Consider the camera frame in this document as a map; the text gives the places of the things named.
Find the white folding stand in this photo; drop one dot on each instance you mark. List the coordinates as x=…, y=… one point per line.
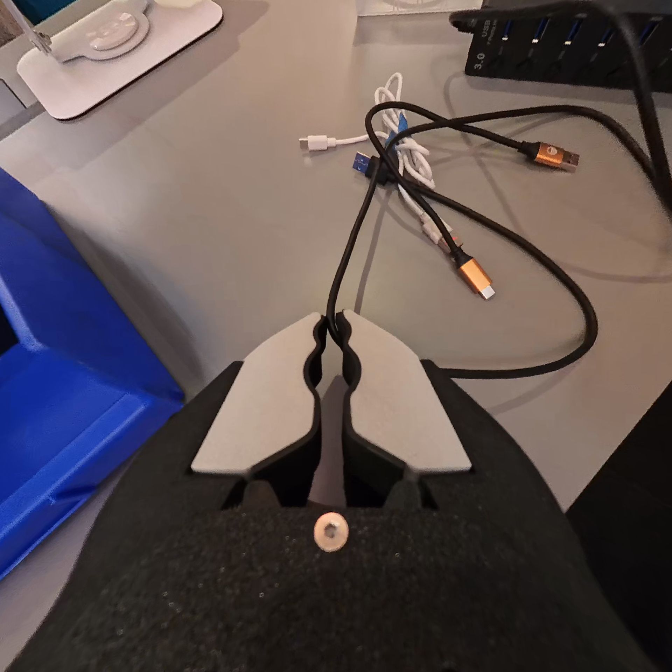
x=157, y=68

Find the person's dark trousers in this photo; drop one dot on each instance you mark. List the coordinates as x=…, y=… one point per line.
x=630, y=525

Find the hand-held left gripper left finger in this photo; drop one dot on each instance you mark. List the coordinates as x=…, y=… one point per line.
x=262, y=414

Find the blue plastic bin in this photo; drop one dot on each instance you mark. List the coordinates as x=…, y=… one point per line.
x=63, y=367

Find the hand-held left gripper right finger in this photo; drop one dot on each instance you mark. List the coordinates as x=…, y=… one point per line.
x=404, y=414

